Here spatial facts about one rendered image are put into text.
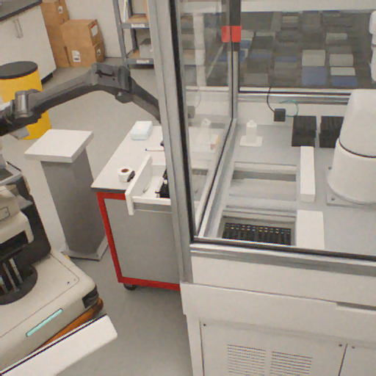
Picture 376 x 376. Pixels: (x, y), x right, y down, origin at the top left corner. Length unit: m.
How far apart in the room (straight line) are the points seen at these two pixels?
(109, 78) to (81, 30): 4.55
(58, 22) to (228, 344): 5.16
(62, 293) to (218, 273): 1.19
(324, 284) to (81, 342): 0.62
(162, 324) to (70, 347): 1.50
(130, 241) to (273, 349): 1.02
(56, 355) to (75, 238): 1.91
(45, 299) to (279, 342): 1.23
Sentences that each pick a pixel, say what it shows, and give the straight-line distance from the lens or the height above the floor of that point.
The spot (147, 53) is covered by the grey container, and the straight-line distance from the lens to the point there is 5.59.
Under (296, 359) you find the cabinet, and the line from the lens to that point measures 1.41.
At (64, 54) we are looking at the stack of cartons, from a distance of 6.10.
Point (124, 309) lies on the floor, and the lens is 2.38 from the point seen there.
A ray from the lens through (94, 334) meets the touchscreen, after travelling 0.82.
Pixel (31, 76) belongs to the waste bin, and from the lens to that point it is 4.08.
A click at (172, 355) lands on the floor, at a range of 2.17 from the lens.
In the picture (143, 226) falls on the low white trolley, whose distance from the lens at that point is 2.02.
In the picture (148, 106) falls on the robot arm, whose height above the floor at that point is 1.20.
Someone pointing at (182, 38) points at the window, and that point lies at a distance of 0.82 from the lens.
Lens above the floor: 1.83
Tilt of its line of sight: 35 degrees down
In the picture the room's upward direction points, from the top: 5 degrees counter-clockwise
